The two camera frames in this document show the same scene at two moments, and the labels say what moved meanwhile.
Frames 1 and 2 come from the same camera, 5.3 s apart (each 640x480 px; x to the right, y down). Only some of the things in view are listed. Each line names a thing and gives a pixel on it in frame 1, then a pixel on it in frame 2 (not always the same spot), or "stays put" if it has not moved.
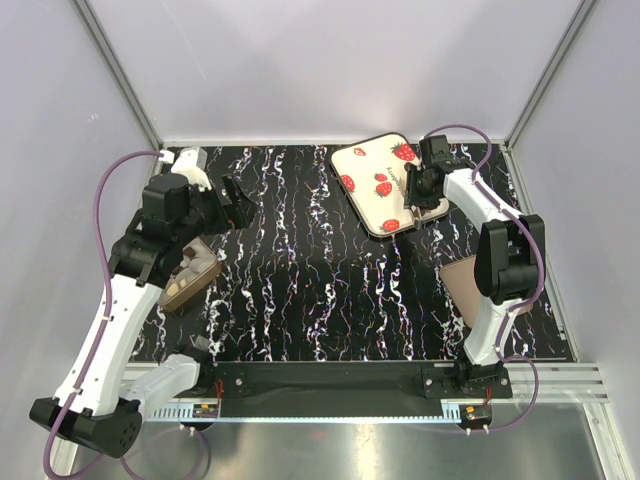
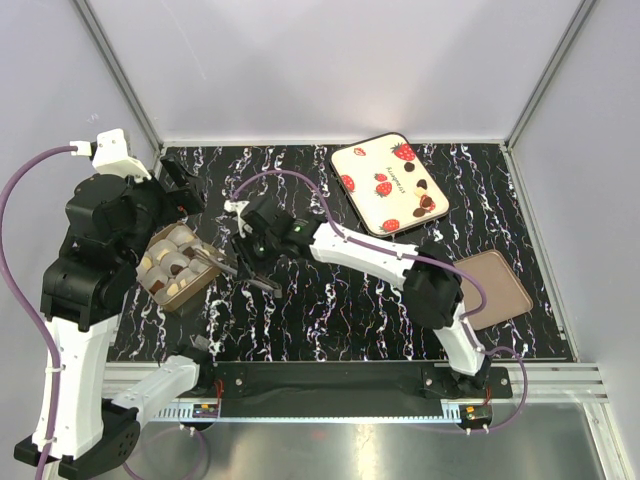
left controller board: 202,410 stays put
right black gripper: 411,196 to 247,261
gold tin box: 197,265 stays put
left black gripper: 239,214 to 193,200
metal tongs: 416,211 to 243,276
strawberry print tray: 374,180 stays put
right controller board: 475,414 stays put
